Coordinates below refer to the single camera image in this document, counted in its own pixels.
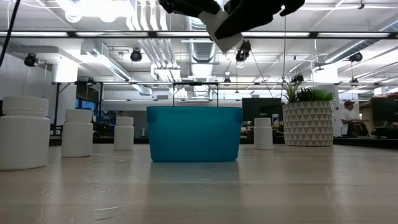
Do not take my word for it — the teal plastic basket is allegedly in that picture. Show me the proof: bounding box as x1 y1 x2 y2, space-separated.
146 105 244 163

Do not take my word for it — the black computer monitor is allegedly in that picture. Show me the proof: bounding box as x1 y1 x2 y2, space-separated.
371 96 398 127
241 97 284 123

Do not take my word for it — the black overhead light bar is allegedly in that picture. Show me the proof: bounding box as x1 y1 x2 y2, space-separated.
0 30 398 39

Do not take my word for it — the black background stand frame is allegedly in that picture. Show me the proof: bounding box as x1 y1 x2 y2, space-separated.
51 81 105 136

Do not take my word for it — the white pill bottle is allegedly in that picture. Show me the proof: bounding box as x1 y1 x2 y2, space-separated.
61 108 94 158
113 116 135 151
253 117 274 151
0 95 51 171
198 9 244 53

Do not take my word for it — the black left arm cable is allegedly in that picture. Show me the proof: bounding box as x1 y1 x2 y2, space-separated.
0 0 22 68

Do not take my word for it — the person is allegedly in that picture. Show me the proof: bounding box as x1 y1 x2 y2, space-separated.
340 99 371 138

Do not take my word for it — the black aluminium table frame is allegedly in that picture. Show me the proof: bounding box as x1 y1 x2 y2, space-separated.
49 136 398 149

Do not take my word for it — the triangle-patterned pot with plant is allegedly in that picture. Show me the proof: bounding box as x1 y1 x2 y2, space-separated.
280 79 335 147

